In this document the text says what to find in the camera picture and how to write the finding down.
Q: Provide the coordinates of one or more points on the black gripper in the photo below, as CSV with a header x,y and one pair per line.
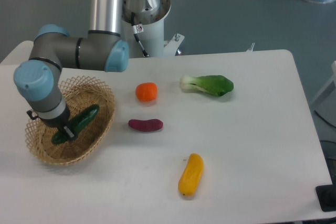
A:
x,y
58,118

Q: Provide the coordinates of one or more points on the green cucumber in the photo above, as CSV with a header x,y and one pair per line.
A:
x,y
79,122

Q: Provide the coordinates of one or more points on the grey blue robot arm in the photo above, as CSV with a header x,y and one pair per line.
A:
x,y
54,49

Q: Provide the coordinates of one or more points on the woven wicker basket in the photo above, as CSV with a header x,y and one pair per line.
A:
x,y
88,96

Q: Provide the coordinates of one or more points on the purple sweet potato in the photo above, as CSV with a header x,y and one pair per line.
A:
x,y
150,125

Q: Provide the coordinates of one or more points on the orange tomato toy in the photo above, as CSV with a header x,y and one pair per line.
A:
x,y
146,92

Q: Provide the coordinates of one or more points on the white chair top left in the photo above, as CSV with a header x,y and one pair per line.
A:
x,y
19,54

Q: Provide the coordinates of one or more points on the yellow pepper toy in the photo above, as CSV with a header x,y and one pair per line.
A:
x,y
191,176

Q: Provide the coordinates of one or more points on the green bok choy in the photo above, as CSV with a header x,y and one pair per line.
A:
x,y
215,85

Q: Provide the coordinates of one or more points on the white furniture right edge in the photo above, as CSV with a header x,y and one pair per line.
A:
x,y
325,90

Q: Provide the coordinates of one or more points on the black device right edge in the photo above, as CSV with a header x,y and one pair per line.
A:
x,y
326,197

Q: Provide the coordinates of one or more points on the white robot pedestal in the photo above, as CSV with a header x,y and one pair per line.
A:
x,y
143,29

